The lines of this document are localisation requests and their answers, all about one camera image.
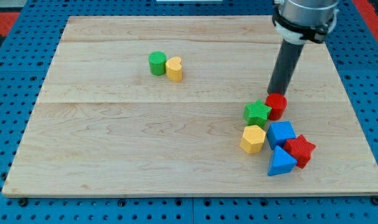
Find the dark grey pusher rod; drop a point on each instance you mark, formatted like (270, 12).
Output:
(285, 65)

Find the wooden board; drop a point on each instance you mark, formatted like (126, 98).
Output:
(104, 126)

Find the red cylinder block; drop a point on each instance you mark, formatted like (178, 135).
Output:
(278, 103)

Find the yellow heart block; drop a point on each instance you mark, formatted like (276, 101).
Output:
(174, 69)

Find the green star block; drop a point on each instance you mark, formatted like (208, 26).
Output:
(256, 113)

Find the red star block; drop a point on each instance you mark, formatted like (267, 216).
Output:
(301, 149)

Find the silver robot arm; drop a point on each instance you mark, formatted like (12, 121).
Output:
(299, 21)

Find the green cylinder block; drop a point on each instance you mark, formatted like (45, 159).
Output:
(157, 62)

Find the yellow hexagon block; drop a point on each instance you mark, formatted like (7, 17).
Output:
(253, 138)

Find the blue triangle block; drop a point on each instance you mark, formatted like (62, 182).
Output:
(280, 162)

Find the blue cube block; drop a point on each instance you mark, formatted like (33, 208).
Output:
(279, 132)

